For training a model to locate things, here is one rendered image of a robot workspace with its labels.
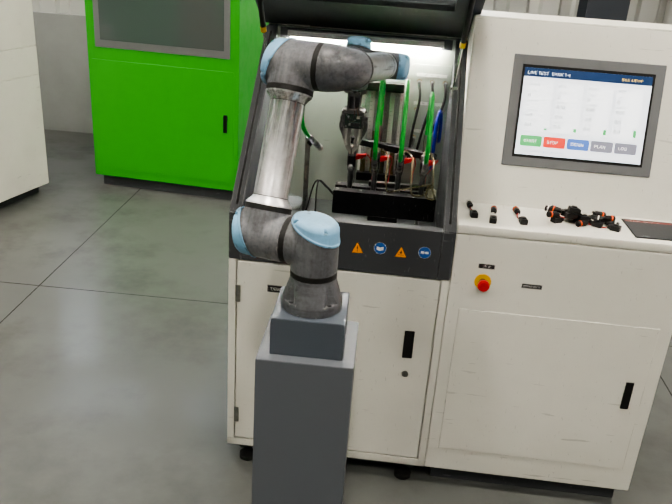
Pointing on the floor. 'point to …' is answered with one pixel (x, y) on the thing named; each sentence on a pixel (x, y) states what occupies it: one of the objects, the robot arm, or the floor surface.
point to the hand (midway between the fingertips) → (351, 149)
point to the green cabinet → (171, 91)
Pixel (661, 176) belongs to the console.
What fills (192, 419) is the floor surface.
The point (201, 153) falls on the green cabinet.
